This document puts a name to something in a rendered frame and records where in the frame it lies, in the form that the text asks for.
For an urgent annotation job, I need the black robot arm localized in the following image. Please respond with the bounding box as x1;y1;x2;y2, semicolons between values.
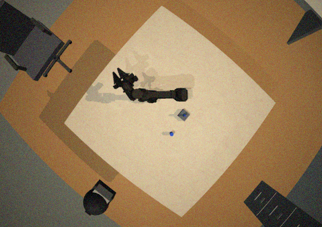
126;76;188;103

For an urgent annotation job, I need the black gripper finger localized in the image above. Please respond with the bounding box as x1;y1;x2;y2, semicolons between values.
112;72;121;84
117;68;129;79

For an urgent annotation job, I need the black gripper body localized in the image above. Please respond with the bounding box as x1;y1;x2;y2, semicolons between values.
113;73;134;93

